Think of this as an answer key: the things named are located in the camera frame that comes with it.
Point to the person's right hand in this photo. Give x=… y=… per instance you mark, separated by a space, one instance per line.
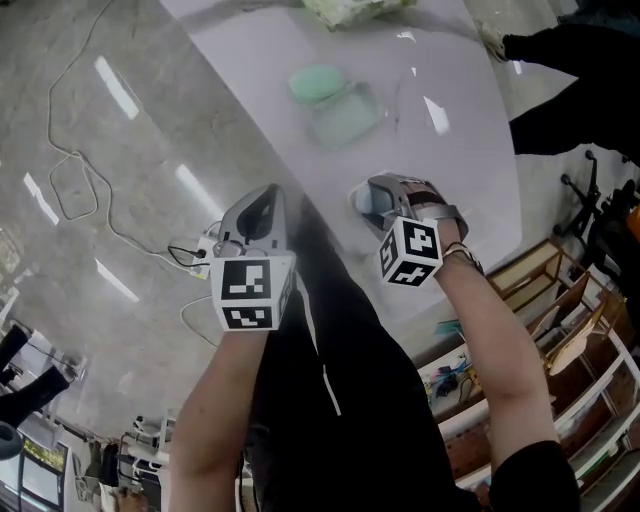
x=426 y=194

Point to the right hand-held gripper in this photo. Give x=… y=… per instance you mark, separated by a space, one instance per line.
x=411 y=250

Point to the black office chair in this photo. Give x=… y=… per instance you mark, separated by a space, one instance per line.
x=602 y=210

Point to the wooden shelf rack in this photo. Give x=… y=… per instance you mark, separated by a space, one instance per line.
x=560 y=320

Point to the white metal shelf rack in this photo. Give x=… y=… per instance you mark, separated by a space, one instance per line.
x=600 y=425

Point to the person's left forearm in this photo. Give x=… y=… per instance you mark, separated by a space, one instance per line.
x=215 y=415

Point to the person's right forearm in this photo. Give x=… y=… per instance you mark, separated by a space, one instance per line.
x=492 y=350

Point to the green and white packet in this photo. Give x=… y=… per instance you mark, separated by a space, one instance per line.
x=356 y=10

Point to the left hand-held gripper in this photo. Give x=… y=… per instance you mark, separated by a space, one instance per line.
x=246 y=287

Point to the white power strip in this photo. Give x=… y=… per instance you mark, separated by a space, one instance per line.
x=201 y=256

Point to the clear plastic soap dish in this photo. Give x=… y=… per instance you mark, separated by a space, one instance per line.
x=346 y=117

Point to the person's black clothing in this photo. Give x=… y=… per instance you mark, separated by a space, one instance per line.
x=350 y=380

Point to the green bar of soap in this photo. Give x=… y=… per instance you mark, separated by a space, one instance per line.
x=316 y=82

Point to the computer monitor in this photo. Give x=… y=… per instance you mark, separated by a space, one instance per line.
x=37 y=475

